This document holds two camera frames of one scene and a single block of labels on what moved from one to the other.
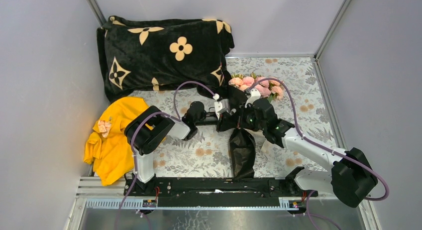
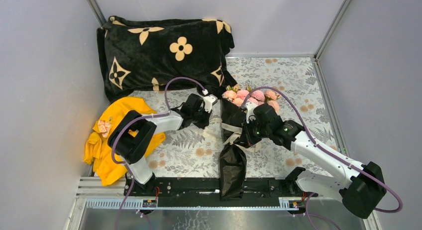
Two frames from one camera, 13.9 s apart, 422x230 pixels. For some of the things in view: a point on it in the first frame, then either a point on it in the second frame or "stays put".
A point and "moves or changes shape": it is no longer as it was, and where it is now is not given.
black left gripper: (224, 123) to (202, 108)
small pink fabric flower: (104, 127) stays put
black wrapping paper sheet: (242, 140) moves or changes shape
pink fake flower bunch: (271, 90) to (237, 97)
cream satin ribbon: (259, 136) to (213, 126)
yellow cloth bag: (111, 157) stays put
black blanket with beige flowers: (137, 55) stays put
